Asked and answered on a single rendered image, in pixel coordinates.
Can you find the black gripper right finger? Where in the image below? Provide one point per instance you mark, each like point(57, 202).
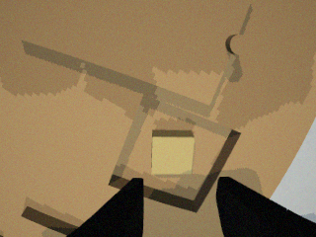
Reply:
point(245, 213)

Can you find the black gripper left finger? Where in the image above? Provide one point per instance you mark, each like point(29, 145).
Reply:
point(122, 216)

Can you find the tan block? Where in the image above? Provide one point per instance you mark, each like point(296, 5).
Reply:
point(172, 152)

